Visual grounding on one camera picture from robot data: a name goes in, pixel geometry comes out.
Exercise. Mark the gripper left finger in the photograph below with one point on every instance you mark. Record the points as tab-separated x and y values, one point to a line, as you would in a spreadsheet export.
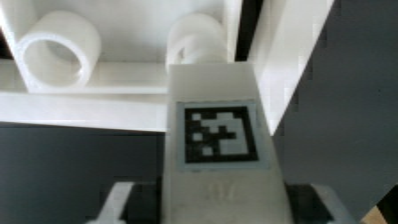
130	205

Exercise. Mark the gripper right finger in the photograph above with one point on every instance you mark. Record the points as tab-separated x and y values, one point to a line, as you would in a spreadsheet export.
316	205

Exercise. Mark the white chair leg with tag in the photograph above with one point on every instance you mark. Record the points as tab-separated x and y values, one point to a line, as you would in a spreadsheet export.
222	185

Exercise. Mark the white chair seat part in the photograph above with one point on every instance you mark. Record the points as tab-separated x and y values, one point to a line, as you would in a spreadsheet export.
114	56

